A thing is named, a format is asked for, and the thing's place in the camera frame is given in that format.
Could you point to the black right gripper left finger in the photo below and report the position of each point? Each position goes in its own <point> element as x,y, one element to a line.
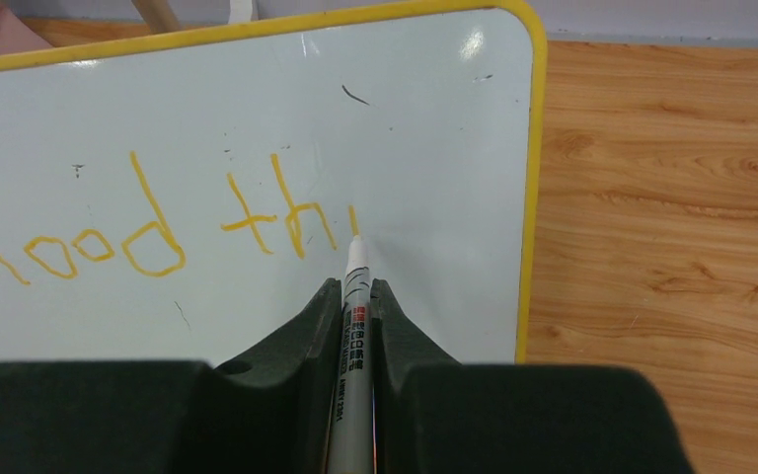
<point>266,410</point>

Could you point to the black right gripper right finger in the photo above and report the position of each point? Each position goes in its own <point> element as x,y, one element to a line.
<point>437,415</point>

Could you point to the yellow framed whiteboard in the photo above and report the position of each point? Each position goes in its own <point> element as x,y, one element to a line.
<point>183,195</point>

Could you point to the metal stand pole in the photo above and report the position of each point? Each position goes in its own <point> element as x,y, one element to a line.
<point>160,17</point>

